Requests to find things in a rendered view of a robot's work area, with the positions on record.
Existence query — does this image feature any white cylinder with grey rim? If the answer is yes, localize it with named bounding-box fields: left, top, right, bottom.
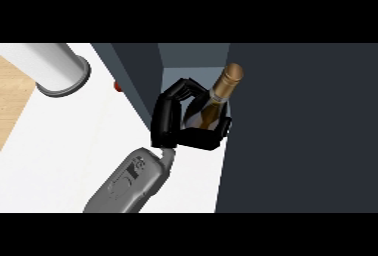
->
left=0, top=42, right=93, bottom=99

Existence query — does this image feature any dark grey cabinet door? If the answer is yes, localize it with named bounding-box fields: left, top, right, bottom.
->
left=214, top=42, right=378, bottom=214

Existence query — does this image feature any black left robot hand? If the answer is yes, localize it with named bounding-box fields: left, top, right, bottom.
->
left=149, top=77, right=233, bottom=152

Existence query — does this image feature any dark grey cabinet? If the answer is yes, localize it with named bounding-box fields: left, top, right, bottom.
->
left=90, top=42, right=233, bottom=132

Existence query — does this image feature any gold-topped wine bottle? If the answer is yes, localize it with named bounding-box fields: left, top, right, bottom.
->
left=183, top=62, right=245, bottom=132

